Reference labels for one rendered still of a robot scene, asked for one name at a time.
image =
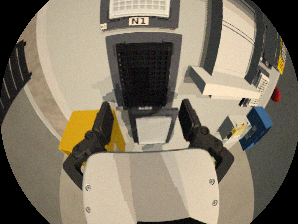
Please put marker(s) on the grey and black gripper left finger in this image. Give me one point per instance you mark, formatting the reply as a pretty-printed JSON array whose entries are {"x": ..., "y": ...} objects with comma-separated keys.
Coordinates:
[{"x": 93, "y": 142}]

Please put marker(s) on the yellow box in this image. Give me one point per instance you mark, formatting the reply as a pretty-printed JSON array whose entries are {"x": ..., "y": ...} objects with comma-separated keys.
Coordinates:
[{"x": 82, "y": 121}]

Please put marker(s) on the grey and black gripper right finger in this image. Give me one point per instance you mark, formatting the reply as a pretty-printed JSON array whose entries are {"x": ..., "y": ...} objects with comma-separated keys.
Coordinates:
[{"x": 199, "y": 137}]

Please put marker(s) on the blue open-top bin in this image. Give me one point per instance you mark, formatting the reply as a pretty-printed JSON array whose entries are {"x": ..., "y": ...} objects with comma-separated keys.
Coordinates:
[{"x": 260, "y": 122}]

